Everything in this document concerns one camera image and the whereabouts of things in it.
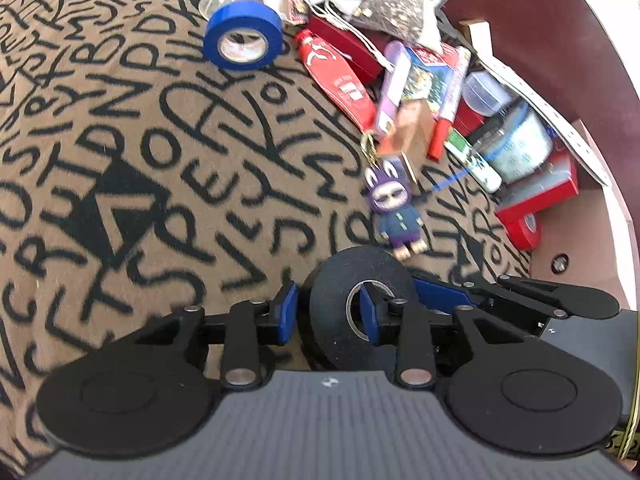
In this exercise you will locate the dark red flat box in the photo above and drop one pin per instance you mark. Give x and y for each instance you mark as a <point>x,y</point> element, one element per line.
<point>350,45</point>

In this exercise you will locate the clear plastic container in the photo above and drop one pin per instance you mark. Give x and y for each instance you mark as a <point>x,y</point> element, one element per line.
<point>482,92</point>
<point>520,145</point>

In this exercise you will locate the dried herb sachet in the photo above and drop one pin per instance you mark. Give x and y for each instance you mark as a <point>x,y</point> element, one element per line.
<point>395,5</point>

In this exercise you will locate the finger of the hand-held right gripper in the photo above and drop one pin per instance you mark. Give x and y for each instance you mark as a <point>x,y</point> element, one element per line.
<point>440,295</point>

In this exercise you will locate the black tape roll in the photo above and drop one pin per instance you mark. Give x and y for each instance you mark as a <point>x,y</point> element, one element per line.
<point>330,310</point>

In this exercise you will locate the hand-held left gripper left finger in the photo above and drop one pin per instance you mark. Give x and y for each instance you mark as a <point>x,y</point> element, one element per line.
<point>285,315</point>

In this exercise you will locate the small brown carton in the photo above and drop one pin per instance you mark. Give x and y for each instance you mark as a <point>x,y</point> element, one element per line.
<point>405,130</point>

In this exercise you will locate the green white tube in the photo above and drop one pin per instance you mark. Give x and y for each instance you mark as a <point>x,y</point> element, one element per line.
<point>472,160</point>

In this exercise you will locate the bright red box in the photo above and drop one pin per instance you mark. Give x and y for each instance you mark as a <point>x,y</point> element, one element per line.
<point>542,190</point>

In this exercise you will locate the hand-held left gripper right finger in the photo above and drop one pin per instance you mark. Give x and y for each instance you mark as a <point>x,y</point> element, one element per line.
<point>367,310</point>

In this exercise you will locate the red tape roll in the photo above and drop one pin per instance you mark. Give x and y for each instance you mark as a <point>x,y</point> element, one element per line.
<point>522,230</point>

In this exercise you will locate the blue purple balm tube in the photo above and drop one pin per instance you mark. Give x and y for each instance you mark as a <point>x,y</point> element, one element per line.
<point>392,85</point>

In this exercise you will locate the colourful card pack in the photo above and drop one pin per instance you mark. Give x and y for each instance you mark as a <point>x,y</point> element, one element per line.
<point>430,70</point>

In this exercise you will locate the blue tape roll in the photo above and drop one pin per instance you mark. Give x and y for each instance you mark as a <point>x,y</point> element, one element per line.
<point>240,20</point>

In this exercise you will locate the red squeeze tube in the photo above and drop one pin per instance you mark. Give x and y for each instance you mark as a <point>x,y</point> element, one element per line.
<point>340,85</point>

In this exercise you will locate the letter printed blanket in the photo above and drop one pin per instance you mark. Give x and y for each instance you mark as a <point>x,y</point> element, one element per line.
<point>150,160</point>

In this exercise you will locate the red white marker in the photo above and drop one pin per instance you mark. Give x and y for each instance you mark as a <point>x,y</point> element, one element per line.
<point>447,105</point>

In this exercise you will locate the dark brown wooden board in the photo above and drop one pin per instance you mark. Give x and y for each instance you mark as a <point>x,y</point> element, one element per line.
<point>575,35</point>

